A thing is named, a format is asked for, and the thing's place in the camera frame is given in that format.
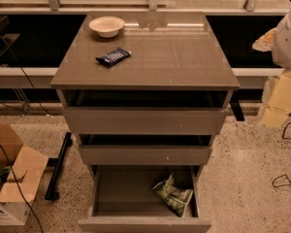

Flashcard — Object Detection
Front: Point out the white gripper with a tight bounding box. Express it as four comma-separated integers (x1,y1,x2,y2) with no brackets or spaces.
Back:
252,28,291,134

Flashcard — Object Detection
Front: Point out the green jalapeno chip bag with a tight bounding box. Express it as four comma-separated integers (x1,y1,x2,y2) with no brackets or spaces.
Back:
152,174,193,217

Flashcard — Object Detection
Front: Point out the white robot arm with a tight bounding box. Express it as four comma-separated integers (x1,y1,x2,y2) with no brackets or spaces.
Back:
252,10,291,130

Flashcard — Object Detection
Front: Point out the grey drawer cabinet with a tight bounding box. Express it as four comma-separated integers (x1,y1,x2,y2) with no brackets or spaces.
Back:
49,11,241,167

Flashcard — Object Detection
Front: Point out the dark blue snack bag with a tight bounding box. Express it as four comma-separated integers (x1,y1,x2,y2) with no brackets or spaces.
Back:
96,48,131,68

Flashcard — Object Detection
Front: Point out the grey top drawer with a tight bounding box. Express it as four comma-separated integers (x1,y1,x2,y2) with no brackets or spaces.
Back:
59,89,228,135

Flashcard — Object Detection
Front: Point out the grey drawer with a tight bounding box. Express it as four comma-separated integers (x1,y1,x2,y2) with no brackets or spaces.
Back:
79,165,211,233
59,89,228,135
79,135,213,165

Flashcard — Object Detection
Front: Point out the grey middle drawer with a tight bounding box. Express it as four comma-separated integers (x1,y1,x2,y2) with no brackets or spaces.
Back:
79,135,213,165

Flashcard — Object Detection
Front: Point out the grey bottom drawer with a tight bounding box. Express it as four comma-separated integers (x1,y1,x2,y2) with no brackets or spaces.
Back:
79,165,211,233

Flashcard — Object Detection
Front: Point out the white paper bowl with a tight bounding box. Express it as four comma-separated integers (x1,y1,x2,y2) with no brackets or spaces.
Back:
89,17,125,38

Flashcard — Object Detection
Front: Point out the black bar on floor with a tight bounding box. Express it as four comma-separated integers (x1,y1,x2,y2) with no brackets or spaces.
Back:
45,132,73,201

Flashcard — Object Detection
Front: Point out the brown cardboard box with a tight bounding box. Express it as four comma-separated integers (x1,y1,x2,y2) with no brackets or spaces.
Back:
0,124,49,203

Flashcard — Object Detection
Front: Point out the white printed box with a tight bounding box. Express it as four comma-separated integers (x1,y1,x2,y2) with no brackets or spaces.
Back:
0,202,30,226

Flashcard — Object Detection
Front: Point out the black bracket right of cabinet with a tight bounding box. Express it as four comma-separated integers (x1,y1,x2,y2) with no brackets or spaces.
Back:
230,91,244,121

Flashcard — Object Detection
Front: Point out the black cable left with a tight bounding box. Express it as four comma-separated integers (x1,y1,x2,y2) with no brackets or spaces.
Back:
0,32,61,233

